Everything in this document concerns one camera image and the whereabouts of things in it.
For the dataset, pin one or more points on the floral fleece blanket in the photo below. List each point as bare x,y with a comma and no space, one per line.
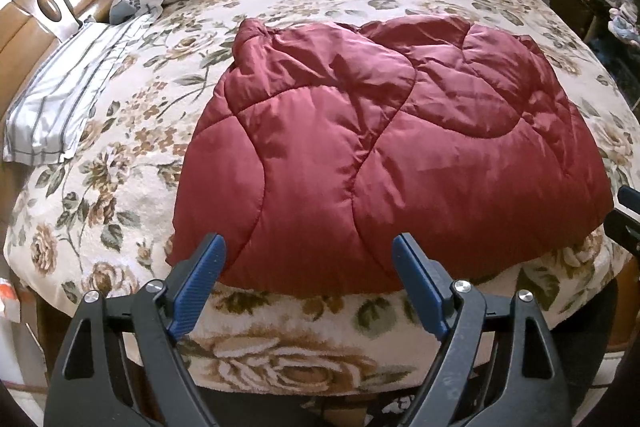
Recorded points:
125,167

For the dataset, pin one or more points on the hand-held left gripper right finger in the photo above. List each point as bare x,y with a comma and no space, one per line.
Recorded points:
422,292

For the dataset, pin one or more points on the dark red quilted jacket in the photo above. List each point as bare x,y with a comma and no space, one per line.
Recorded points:
390,147

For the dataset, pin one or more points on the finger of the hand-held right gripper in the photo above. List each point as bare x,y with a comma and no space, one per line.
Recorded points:
631,199
625,232

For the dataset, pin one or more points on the striped white pillow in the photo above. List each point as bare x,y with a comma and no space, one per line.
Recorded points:
65,97

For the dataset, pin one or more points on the wooden headboard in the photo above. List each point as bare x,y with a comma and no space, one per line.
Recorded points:
45,7

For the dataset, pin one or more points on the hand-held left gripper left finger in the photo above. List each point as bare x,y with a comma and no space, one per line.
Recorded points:
197,292

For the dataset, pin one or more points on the orange and white box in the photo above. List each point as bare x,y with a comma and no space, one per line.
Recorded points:
9,299

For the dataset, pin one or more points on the cluttered dark shelf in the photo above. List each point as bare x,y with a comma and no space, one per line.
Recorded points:
600,7

